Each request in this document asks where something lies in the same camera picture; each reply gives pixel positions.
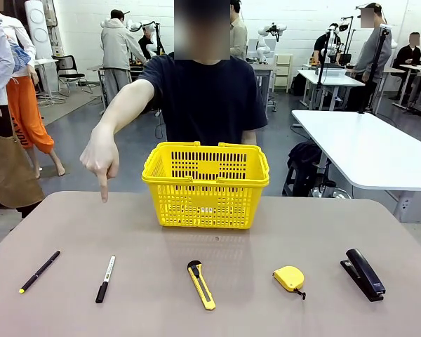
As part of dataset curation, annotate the person's right hand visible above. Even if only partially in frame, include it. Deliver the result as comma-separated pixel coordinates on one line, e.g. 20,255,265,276
79,122,121,204

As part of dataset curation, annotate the yellow utility knife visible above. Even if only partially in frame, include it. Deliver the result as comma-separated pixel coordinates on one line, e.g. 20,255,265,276
187,260,217,311

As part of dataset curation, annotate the yellow tape measure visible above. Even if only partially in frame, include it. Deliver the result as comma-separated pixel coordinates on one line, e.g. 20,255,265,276
272,265,307,300

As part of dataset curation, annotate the person's left forearm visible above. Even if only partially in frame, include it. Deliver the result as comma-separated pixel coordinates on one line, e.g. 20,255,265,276
241,128,258,146

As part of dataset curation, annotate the person's right forearm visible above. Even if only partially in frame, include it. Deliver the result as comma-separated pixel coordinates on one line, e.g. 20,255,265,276
91,79,156,133

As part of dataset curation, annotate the person in grey hoodie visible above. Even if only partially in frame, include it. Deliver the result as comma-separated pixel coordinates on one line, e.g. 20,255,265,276
100,9,147,106

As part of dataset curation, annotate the person in navy t-shirt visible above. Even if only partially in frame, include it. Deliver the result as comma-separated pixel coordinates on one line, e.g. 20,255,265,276
137,0,268,147

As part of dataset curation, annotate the yellow plastic shopping basket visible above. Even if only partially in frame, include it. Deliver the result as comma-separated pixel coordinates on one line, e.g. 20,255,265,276
141,141,270,231

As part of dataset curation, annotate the standing person in black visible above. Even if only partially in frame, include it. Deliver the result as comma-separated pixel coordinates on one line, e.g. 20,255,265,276
313,23,340,66

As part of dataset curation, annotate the person in grey sweater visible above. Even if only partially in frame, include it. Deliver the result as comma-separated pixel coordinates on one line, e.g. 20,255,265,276
350,2,396,113

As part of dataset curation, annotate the seated person in black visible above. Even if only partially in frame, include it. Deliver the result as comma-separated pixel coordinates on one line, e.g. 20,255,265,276
394,32,421,73

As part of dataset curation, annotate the black mesh chair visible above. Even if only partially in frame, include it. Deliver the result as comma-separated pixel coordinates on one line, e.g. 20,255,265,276
51,54,93,98

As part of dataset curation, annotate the mannequin with orange pants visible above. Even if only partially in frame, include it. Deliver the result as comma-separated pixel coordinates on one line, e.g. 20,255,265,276
0,13,66,178

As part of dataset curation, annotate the mannequin with brown apron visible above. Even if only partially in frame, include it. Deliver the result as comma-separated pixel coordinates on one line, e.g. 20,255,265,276
0,13,46,213

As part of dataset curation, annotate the black pen yellow tip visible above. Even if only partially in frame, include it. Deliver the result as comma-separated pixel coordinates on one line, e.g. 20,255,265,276
19,249,62,295

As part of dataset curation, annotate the white standing air conditioner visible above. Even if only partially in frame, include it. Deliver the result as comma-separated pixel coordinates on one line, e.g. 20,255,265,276
24,0,53,60

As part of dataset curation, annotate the white drawer cabinet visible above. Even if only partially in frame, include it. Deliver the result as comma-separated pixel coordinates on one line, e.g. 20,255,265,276
273,53,294,89

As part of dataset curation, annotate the black backpack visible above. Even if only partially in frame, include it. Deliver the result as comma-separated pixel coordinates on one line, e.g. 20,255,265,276
282,140,333,197

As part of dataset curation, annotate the white background desk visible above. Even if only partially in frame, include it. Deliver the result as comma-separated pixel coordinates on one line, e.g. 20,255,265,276
297,68,366,110

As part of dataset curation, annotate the large white table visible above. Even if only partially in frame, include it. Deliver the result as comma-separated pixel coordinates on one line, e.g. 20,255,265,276
290,110,421,224

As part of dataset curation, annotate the black stapler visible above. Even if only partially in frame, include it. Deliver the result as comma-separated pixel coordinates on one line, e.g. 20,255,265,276
339,248,387,303

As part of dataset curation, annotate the black camera stand pole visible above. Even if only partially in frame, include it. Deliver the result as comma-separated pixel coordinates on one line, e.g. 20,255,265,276
358,24,391,115

